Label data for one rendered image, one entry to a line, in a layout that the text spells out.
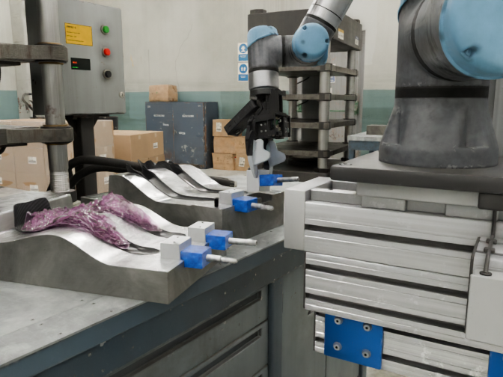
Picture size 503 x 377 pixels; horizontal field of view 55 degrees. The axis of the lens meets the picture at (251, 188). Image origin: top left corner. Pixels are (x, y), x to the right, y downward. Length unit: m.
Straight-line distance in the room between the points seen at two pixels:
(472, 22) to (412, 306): 0.37
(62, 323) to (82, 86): 1.21
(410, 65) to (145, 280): 0.51
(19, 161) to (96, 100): 3.55
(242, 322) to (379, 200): 0.61
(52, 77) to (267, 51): 0.74
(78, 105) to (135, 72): 7.62
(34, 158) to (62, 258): 4.38
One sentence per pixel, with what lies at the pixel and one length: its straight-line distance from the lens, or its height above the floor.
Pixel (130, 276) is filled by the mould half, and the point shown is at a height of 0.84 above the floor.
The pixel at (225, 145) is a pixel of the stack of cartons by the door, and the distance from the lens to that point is 7.95.
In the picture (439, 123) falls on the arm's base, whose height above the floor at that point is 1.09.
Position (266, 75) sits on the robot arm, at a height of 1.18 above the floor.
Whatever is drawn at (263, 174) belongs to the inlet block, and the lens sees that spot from 1.15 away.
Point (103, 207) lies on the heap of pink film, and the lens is 1.02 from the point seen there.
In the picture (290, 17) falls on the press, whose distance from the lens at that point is 5.09.
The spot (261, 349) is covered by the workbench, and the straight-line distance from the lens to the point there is 1.28.
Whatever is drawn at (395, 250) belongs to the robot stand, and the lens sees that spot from 0.66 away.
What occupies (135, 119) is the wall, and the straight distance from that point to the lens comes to 9.46.
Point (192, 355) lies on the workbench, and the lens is 1.06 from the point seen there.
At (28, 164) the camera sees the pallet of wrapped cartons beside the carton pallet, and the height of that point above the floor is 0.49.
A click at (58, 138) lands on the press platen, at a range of 1.62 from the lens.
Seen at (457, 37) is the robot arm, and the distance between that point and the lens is 0.50.
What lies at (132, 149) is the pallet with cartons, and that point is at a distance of 5.67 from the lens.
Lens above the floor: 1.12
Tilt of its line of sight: 10 degrees down
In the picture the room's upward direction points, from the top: straight up
